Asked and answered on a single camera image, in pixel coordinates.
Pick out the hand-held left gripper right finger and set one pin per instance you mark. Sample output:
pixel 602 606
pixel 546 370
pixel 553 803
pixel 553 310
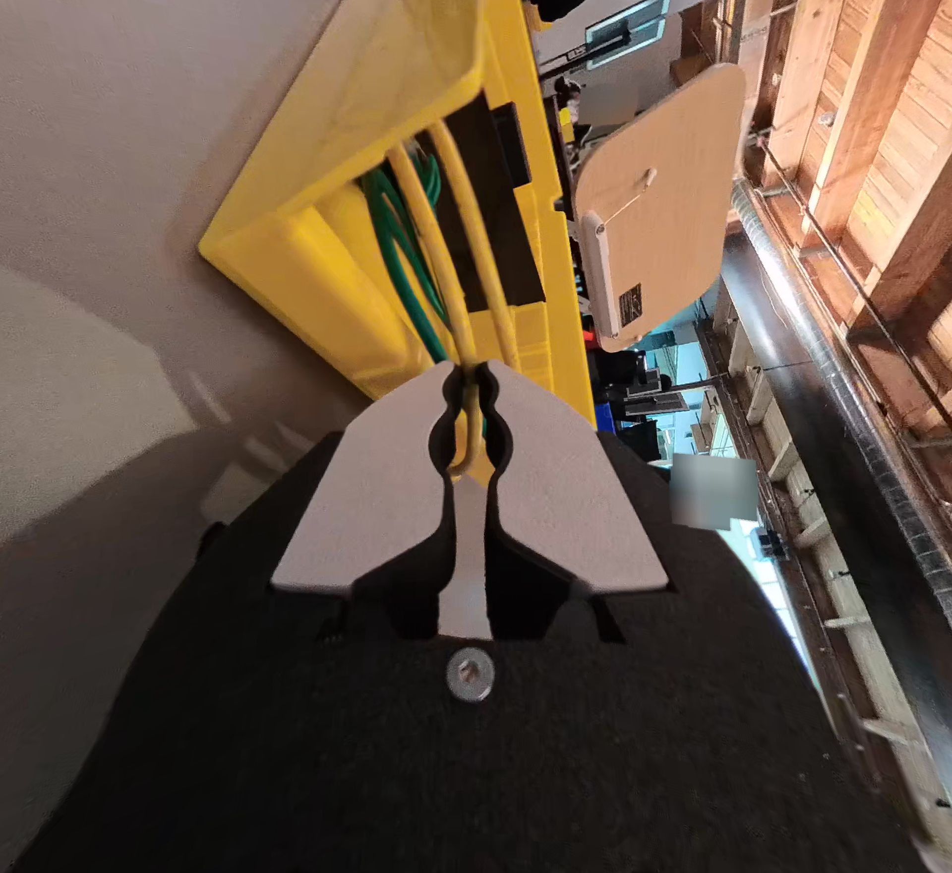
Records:
pixel 573 508

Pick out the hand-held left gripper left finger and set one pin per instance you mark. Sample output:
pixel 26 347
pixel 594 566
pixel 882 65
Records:
pixel 364 508

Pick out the yellow plastic bin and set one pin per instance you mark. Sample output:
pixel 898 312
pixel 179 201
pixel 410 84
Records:
pixel 387 69

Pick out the light wooden table panel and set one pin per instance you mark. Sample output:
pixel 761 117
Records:
pixel 669 181

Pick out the silver ventilation duct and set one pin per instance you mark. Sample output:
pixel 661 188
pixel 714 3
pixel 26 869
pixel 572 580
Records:
pixel 818 337

